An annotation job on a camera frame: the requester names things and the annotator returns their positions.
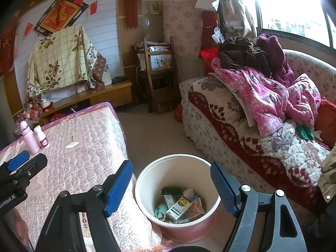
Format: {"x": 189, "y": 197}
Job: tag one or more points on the white foam piece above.
{"x": 188, "y": 193}

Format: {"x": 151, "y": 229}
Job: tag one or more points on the person's beige jacket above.
{"x": 328, "y": 178}

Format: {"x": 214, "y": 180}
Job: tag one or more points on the white paper bag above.
{"x": 206, "y": 3}

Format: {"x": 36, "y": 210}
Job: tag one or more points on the pile of pink clothes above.
{"x": 262, "y": 97}

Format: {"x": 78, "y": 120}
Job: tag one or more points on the pink bin with white inside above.
{"x": 157, "y": 178}

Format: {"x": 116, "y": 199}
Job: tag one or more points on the red bag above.
{"x": 179, "y": 113}

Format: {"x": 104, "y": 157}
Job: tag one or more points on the green item on sofa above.
{"x": 304, "y": 132}

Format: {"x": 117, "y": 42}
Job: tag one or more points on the dark green box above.
{"x": 172, "y": 191}

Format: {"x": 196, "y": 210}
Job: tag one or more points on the artificial flower bouquet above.
{"x": 34, "y": 110}

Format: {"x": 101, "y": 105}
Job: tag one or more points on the dark brown garment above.
{"x": 241, "y": 52}

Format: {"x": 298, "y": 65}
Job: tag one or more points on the small framed picture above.
{"x": 156, "y": 8}

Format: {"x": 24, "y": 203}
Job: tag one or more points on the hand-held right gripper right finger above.
{"x": 223, "y": 189}

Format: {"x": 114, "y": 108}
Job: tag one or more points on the orange red cushion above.
{"x": 326, "y": 120}

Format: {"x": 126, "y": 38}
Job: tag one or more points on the wooden chair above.
{"x": 160, "y": 89}

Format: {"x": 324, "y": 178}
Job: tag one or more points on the orange patterned packet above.
{"x": 197, "y": 208}

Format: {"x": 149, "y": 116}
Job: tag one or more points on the maroon garment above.
{"x": 275, "y": 55}

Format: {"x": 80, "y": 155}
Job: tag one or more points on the wooden cabinet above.
{"x": 110, "y": 94}

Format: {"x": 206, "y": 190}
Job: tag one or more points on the floral covered tall appliance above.
{"x": 183, "y": 18}

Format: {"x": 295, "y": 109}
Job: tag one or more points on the red white sofa throw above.
{"x": 236, "y": 141}

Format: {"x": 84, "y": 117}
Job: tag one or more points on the red hanging coat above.
{"x": 210, "y": 29}

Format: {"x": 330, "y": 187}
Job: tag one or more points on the white pill bottle pink label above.
{"x": 42, "y": 137}

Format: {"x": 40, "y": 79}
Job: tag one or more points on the floral printed box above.
{"x": 160, "y": 61}

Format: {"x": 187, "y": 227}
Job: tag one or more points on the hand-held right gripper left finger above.
{"x": 118, "y": 189}

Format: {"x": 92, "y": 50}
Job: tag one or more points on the floral checked cloth cover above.
{"x": 63, "y": 60}

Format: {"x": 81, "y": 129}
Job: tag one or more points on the white green box colourful circle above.
{"x": 179, "y": 208}

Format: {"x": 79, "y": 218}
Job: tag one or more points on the flat black device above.
{"x": 118, "y": 80}

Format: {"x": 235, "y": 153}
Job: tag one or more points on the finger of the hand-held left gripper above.
{"x": 18, "y": 160}
{"x": 34, "y": 165}

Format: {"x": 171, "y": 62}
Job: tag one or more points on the window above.
{"x": 296, "y": 5}

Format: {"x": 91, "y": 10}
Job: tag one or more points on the small pink box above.
{"x": 82, "y": 88}

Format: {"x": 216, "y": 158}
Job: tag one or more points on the clear plastic bag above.
{"x": 218, "y": 34}

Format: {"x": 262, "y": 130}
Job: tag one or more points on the red knot wall decoration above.
{"x": 131, "y": 2}

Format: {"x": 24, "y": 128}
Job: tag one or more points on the floral covered sofa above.
{"x": 210, "y": 110}

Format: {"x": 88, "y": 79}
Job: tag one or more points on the beige curtain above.
{"x": 241, "y": 5}

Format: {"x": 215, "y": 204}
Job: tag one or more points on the framed red gold picture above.
{"x": 60, "y": 15}

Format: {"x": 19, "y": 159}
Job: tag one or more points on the teal plush toy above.
{"x": 159, "y": 210}

